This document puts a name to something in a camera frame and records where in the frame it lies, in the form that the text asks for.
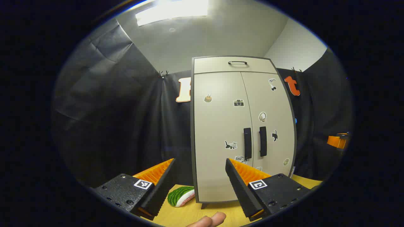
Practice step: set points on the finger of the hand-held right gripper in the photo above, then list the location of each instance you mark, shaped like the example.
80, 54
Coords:
334, 142

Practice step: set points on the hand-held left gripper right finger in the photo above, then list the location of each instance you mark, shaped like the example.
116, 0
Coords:
241, 192

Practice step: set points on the black backdrop cloth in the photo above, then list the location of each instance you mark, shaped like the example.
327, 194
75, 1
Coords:
110, 110

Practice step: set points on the beige double-door shoe cabinet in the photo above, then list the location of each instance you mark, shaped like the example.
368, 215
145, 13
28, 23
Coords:
211, 65

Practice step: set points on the ceiling light panel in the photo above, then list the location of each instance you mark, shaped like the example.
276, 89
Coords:
172, 12

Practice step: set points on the beige shoe cabinet door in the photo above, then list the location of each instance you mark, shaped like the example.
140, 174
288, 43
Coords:
217, 126
279, 104

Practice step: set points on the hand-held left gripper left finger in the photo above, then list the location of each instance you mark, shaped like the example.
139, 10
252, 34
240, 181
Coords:
161, 192

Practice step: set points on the watermelon slice toy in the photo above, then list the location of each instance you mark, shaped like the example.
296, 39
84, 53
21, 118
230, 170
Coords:
178, 195

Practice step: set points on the metal backdrop clip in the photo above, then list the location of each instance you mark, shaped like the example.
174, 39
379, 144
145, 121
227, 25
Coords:
296, 69
163, 74

